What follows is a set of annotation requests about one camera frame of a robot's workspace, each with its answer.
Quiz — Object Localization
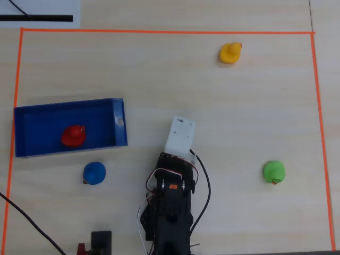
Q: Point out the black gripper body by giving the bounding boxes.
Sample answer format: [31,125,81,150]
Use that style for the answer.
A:
[158,152,199,182]

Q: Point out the red rubber duck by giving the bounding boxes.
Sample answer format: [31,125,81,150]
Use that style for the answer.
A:
[61,124,87,148]

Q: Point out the blue rubber duck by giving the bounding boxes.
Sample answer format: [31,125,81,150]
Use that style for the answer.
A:
[82,161,106,186]

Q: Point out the green rubber duck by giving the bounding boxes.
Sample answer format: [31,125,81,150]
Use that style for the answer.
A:
[263,160,286,185]

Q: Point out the yellow rubber duck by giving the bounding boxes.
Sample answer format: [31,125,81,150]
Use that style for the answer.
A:
[219,42,243,64]

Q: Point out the blue plastic box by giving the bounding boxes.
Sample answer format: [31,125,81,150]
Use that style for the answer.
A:
[13,98,129,159]

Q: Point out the orange tape strip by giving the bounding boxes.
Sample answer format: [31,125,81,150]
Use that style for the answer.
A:
[310,32,336,252]
[20,28,316,35]
[2,28,24,255]

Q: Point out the white paper with black bar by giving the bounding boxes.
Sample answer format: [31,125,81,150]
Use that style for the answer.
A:
[0,0,81,28]

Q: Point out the white red servo wires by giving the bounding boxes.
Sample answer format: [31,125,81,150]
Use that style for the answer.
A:
[137,167,199,255]

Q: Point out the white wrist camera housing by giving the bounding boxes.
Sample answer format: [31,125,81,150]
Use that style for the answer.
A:
[164,115,197,162]

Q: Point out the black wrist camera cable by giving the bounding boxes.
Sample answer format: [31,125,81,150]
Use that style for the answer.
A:
[189,149,212,240]

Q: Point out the black camera stand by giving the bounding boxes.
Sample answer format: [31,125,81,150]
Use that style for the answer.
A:
[91,231,113,255]

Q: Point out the long black table cable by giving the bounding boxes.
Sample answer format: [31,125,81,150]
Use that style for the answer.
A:
[0,191,67,255]

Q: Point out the thin black cable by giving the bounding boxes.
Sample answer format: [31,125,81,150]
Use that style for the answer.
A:
[8,0,32,19]

